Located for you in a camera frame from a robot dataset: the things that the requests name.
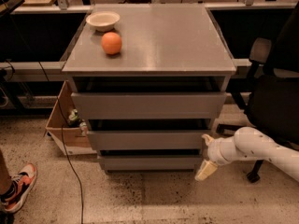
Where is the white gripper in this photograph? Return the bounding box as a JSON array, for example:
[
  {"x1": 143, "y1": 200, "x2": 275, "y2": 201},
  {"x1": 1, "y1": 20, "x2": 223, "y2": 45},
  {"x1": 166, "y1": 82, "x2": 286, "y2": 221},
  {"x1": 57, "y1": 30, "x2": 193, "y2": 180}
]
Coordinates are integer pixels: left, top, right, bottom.
[{"x1": 195, "y1": 133, "x2": 235, "y2": 181}]

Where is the grey drawer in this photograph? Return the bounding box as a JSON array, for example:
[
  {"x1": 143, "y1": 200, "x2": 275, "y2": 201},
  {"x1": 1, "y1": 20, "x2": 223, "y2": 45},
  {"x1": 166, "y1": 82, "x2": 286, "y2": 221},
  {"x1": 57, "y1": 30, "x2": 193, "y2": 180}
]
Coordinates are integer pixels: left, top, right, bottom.
[
  {"x1": 97, "y1": 155, "x2": 203, "y2": 171},
  {"x1": 71, "y1": 92, "x2": 226, "y2": 119},
  {"x1": 87, "y1": 130, "x2": 208, "y2": 150}
]

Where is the grey top drawer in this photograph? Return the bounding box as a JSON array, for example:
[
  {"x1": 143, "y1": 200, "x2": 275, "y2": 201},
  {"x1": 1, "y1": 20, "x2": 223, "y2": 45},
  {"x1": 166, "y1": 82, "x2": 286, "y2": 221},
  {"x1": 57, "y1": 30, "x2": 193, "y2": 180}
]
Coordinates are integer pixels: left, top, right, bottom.
[{"x1": 71, "y1": 92, "x2": 226, "y2": 119}]

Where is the black cable on floor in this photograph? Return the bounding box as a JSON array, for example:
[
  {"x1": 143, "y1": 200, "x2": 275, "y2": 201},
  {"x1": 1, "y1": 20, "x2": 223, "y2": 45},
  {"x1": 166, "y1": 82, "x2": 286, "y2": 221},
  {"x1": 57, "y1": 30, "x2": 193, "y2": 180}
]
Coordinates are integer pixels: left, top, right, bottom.
[{"x1": 36, "y1": 61, "x2": 85, "y2": 224}]

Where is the grey drawer cabinet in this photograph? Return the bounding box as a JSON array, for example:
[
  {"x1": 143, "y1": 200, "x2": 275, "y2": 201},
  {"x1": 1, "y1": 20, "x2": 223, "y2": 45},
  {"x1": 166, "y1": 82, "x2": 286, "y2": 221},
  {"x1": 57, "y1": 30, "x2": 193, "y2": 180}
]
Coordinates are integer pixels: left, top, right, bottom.
[{"x1": 61, "y1": 3, "x2": 237, "y2": 175}]

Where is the green bottle in box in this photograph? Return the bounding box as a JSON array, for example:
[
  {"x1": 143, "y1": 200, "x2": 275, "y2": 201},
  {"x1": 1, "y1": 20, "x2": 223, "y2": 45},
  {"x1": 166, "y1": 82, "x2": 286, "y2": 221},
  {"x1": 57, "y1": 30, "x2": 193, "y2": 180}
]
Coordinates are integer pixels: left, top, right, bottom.
[{"x1": 68, "y1": 109, "x2": 81, "y2": 126}]

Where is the orange white sneaker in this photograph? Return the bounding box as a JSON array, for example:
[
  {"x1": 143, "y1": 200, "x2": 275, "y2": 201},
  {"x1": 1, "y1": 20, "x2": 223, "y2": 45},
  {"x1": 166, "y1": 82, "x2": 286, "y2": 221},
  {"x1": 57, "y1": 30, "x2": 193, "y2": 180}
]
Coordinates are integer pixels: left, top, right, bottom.
[{"x1": 0, "y1": 163, "x2": 37, "y2": 214}]

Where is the black office chair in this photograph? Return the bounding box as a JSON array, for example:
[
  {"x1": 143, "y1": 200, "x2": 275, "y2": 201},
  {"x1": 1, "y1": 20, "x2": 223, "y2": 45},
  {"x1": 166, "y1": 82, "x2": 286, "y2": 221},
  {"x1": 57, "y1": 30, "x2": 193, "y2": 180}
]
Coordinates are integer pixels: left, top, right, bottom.
[{"x1": 217, "y1": 5, "x2": 299, "y2": 183}]

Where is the grey bottom drawer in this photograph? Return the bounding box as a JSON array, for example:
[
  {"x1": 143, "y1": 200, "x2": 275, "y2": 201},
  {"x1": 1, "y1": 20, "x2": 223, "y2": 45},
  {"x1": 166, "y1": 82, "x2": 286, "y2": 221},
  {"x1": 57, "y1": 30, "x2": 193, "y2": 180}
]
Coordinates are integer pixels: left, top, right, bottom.
[{"x1": 97, "y1": 155, "x2": 203, "y2": 171}]

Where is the cardboard box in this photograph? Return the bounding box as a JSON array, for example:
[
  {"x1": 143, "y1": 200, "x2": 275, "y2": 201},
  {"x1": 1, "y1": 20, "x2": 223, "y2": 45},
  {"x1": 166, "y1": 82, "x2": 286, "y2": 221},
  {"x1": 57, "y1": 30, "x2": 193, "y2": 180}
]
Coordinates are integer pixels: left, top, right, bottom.
[{"x1": 46, "y1": 81, "x2": 95, "y2": 155}]

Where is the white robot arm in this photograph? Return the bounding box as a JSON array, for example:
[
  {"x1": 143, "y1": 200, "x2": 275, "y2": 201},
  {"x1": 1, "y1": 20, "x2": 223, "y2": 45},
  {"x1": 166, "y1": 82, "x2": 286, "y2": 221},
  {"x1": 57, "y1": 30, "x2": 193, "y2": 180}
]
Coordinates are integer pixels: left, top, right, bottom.
[{"x1": 195, "y1": 127, "x2": 299, "y2": 181}]

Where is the grey middle drawer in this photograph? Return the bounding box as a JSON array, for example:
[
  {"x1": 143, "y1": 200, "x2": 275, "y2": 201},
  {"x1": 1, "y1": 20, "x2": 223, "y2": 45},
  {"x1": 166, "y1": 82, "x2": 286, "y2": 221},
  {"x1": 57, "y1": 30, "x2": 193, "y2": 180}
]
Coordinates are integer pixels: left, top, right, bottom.
[{"x1": 87, "y1": 130, "x2": 208, "y2": 150}]

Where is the orange fruit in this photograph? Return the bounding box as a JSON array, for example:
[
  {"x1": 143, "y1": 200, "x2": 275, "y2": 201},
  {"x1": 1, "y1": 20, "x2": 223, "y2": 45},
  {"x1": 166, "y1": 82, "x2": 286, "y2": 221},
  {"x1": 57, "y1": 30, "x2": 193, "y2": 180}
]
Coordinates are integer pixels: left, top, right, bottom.
[{"x1": 101, "y1": 32, "x2": 122, "y2": 55}]

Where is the white bowl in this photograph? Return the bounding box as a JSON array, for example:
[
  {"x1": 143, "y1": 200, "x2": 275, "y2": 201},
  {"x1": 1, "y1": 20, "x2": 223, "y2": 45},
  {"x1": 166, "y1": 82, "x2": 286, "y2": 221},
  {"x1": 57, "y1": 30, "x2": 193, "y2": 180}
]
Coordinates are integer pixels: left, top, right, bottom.
[{"x1": 86, "y1": 11, "x2": 120, "y2": 32}]

